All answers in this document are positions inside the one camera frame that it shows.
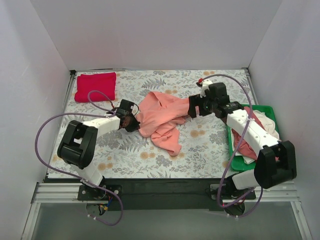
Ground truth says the salmon pink t shirt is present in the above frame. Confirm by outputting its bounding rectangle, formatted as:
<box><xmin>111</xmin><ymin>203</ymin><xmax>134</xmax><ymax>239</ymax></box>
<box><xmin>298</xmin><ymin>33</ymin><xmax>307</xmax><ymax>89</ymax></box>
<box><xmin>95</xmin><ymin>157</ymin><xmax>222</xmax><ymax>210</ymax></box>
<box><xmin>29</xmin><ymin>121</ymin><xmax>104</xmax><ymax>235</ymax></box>
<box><xmin>136</xmin><ymin>91</ymin><xmax>190</xmax><ymax>157</ymax></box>

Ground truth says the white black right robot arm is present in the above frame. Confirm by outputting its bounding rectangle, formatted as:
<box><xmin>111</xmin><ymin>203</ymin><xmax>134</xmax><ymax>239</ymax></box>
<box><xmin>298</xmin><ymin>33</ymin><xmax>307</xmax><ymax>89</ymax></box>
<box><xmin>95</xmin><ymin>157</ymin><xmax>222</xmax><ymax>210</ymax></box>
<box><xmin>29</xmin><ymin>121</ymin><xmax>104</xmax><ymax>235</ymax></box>
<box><xmin>188</xmin><ymin>94</ymin><xmax>297</xmax><ymax>195</ymax></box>

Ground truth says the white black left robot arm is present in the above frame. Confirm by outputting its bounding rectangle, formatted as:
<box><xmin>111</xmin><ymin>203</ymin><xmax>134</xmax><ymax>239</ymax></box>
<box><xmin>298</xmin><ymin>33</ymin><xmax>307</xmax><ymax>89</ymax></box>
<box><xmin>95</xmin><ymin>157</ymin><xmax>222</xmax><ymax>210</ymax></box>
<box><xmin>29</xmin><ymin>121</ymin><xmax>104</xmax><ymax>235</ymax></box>
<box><xmin>57</xmin><ymin>113</ymin><xmax>140</xmax><ymax>188</ymax></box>

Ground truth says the folded red t shirt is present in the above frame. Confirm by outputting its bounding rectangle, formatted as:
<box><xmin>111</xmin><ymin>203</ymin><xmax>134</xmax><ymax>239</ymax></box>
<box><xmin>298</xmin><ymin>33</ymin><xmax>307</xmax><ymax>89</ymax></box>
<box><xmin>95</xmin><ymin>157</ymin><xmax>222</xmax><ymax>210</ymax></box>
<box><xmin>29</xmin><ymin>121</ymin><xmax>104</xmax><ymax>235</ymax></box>
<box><xmin>74</xmin><ymin>72</ymin><xmax>117</xmax><ymax>103</ymax></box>

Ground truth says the floral patterned table mat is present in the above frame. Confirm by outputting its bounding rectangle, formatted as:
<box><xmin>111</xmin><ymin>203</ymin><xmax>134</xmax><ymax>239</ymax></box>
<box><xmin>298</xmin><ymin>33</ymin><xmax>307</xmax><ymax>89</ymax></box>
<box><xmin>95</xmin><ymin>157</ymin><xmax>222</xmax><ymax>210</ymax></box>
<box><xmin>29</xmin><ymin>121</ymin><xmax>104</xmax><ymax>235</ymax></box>
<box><xmin>57</xmin><ymin>69</ymin><xmax>255</xmax><ymax>178</ymax></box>

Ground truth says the dusty rose t shirt in tray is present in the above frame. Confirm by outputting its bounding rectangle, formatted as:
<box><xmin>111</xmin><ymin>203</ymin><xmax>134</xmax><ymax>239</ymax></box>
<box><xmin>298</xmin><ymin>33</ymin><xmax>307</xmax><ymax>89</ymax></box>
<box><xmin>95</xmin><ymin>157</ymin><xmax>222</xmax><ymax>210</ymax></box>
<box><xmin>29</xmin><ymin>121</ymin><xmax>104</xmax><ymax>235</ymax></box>
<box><xmin>231</xmin><ymin>110</ymin><xmax>265</xmax><ymax>165</ymax></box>

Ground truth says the white t shirt in tray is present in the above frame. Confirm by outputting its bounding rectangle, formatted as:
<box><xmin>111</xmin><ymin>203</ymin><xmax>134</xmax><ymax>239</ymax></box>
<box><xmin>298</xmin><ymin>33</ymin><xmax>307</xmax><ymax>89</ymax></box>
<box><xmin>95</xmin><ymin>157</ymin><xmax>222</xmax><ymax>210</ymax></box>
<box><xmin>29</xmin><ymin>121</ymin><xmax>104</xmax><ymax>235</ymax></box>
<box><xmin>240</xmin><ymin>112</ymin><xmax>280</xmax><ymax>166</ymax></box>

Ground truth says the green plastic tray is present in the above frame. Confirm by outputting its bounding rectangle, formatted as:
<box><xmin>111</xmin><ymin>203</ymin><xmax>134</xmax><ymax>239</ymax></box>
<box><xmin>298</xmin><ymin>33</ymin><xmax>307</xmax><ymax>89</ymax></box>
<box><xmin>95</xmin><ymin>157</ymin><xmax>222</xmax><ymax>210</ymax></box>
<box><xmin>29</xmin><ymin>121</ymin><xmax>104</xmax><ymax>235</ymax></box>
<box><xmin>227</xmin><ymin>105</ymin><xmax>280</xmax><ymax>172</ymax></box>

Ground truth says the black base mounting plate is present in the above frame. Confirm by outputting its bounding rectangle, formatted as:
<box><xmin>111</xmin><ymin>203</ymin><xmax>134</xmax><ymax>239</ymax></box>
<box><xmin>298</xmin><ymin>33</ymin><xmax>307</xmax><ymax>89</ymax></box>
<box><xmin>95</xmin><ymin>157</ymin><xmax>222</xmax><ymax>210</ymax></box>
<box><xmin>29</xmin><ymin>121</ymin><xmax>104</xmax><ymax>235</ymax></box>
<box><xmin>77</xmin><ymin>177</ymin><xmax>257</xmax><ymax>212</ymax></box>

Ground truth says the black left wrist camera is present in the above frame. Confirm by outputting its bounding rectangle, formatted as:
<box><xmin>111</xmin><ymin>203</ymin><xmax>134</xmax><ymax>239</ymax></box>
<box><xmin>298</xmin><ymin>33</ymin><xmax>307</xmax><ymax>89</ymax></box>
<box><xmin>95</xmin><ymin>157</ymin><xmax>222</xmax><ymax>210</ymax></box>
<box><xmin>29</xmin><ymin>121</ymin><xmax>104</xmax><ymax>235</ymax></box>
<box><xmin>116</xmin><ymin>99</ymin><xmax>135</xmax><ymax>118</ymax></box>

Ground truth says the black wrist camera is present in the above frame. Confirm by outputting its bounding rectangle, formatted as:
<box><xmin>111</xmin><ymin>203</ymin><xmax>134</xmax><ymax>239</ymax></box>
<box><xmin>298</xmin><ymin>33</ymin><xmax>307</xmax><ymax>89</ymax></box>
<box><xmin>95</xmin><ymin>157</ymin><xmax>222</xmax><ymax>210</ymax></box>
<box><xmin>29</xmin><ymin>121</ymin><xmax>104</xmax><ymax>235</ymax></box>
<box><xmin>116</xmin><ymin>99</ymin><xmax>135</xmax><ymax>118</ymax></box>
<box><xmin>208</xmin><ymin>82</ymin><xmax>230</xmax><ymax>104</ymax></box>

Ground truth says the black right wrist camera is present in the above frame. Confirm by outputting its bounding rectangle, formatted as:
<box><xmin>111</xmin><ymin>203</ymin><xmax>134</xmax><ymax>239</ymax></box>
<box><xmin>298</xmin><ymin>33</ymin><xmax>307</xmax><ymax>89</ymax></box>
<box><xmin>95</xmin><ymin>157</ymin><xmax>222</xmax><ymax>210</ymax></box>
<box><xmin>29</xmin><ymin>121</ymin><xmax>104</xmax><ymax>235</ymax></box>
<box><xmin>208</xmin><ymin>82</ymin><xmax>230</xmax><ymax>104</ymax></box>

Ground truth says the aluminium frame rail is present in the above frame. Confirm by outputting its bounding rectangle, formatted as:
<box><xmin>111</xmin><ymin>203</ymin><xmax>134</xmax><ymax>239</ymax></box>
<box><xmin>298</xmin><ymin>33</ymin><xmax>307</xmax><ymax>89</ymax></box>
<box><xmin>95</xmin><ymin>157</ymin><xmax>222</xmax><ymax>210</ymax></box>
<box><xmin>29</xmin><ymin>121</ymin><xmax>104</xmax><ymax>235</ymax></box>
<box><xmin>21</xmin><ymin>181</ymin><xmax>312</xmax><ymax>240</ymax></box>

